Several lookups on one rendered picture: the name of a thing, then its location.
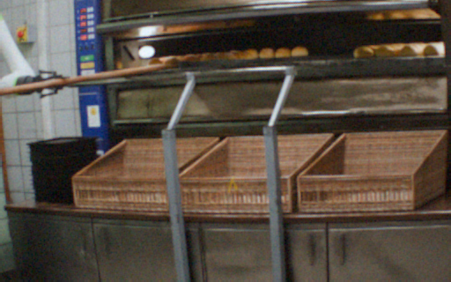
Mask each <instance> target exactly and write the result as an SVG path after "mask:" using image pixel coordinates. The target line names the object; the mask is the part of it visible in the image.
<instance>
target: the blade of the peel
mask: <svg viewBox="0 0 451 282"><path fill-rule="evenodd" d="M261 61H268V60H257V59H236V58H226V59H214V60H201V61H196V62H189V67H196V66H209V65H221V64H235V63H254V62H261Z"/></svg>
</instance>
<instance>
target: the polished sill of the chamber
mask: <svg viewBox="0 0 451 282"><path fill-rule="evenodd" d="M441 65H446V64H445V56H435V57H430V56H425V57H404V58H397V57H393V58H382V59H379V58H369V59H345V60H321V61H309V62H302V61H297V62H283V63H258V64H246V63H244V64H231V65H219V66H205V67H192V68H187V69H179V70H160V71H153V72H146V73H139V74H133V75H126V76H122V77H132V76H144V75H159V74H172V73H183V72H186V71H212V70H226V69H239V68H252V69H254V68H267V67H280V66H296V69H297V71H304V70H312V71H317V70H331V69H357V68H370V69H371V68H383V67H393V68H395V67H407V66H412V67H418V66H441Z"/></svg>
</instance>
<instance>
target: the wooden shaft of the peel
mask: <svg viewBox="0 0 451 282"><path fill-rule="evenodd" d="M178 68H179V64H178V63H165V64H158V65H150V66H144V67H136V68H129V69H128V70H115V71H108V72H101V73H93V74H87V75H86V76H81V77H74V78H61V79H55V80H49V81H47V82H42V83H35V84H29V85H17V86H12V87H5V88H2V89H0V96H5V95H11V94H16V93H22V92H27V91H32V90H39V89H45V88H51V87H57V86H63V85H74V84H75V83H81V82H87V81H93V80H101V79H107V78H119V77H121V76H126V75H133V74H139V73H146V72H153V71H166V70H172V69H178Z"/></svg>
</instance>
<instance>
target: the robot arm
mask: <svg viewBox="0 0 451 282"><path fill-rule="evenodd" d="M0 54H1V56H2V57H3V59H4V60H5V63H6V64H7V66H8V68H9V70H10V72H11V75H9V76H6V77H4V78H2V79H1V80H0V89H2V88H5V87H12V86H17V85H29V84H35V83H42V82H46V81H49V80H50V79H52V78H54V79H61V78H70V76H68V77H63V74H59V75H56V71H52V70H38V72H39V74H38V75H36V76H35V75H34V74H35V73H34V71H33V70H32V68H31V67H30V65H28V63H27V62H26V60H25V58H24V57H23V56H22V54H21V53H20V51H18V47H17V46H16V44H15V42H14V40H13V39H12V37H11V34H10V33H9V29H8V28H7V25H6V24H5V22H4V19H3V17H2V15H1V12H0ZM41 74H53V76H52V77H49V78H44V77H43V76H41ZM65 87H70V85H63V86H57V87H51V88H45V89H46V90H51V91H54V92H53V93H47V94H44V93H42V92H43V90H44V89H39V90H32V91H27V92H22V93H16V94H11V95H5V96H3V98H6V99H10V98H14V97H16V96H23V95H32V93H38V94H39V95H40V99H45V98H46V97H48V96H52V95H55V94H58V91H62V90H63V88H65Z"/></svg>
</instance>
